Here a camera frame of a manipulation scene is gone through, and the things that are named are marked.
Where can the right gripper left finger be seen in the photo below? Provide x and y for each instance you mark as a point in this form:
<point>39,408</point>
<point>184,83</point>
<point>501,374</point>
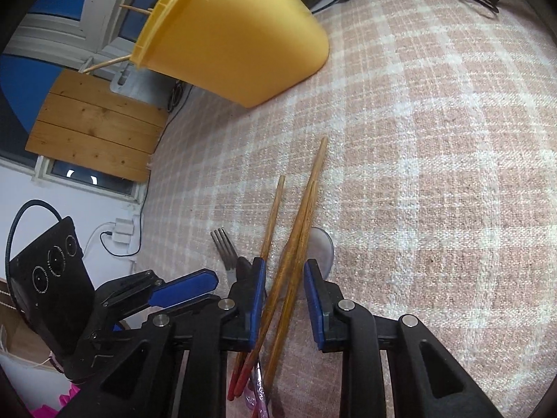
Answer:
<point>176,361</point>

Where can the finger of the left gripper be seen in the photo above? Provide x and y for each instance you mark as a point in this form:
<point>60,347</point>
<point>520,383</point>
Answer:
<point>130,292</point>
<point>184,289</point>

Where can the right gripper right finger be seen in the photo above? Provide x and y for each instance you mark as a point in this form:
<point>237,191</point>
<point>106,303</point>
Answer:
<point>382,357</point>

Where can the wooden chopstick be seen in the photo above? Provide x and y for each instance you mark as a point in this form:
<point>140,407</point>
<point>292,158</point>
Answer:
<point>105,64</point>
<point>281,280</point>
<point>264,252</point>
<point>298,248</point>
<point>139,10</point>

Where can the pink sleeve forearm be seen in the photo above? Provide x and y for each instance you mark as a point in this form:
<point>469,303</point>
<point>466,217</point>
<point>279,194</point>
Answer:
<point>51,408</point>

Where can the white power strip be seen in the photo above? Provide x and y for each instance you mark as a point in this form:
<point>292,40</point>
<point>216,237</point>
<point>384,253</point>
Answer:
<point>123,230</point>

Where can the metal fork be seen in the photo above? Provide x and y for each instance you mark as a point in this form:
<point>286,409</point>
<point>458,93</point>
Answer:
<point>227,253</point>

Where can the left wooden panel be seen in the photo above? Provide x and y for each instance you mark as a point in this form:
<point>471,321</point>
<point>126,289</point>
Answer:
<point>82,122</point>

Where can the pink plaid tablecloth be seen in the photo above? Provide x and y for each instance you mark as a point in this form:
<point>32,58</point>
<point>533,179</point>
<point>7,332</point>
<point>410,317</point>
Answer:
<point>438,189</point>

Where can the yellow plastic utensil bin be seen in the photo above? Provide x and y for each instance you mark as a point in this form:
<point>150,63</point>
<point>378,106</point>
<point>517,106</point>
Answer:
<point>246,51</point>

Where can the black camera module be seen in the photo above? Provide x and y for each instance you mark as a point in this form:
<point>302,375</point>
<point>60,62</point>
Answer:
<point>49,284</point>

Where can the white window frame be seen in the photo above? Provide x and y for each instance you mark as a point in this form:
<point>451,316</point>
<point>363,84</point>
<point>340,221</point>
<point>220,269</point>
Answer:
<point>78,35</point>

